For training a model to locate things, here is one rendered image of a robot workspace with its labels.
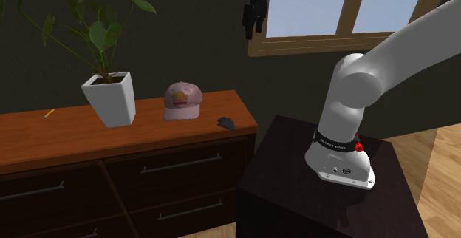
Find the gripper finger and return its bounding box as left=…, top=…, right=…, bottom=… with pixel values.
left=242, top=2, right=255, bottom=41
left=253, top=1, right=268, bottom=34

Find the wooden framed window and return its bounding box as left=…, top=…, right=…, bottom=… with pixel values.
left=248, top=0, right=453, bottom=58

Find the pink baseball cap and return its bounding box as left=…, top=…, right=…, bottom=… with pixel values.
left=163, top=81, right=204, bottom=121

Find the dark grey arrowhead stone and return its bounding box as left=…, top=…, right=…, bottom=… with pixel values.
left=216, top=116, right=237, bottom=132

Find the green plant in white pot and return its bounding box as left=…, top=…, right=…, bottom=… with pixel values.
left=0, top=0, right=158, bottom=129

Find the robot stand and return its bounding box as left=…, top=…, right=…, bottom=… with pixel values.
left=236, top=114, right=429, bottom=238

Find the brown chest of drawers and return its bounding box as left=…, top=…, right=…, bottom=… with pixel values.
left=0, top=89, right=259, bottom=238

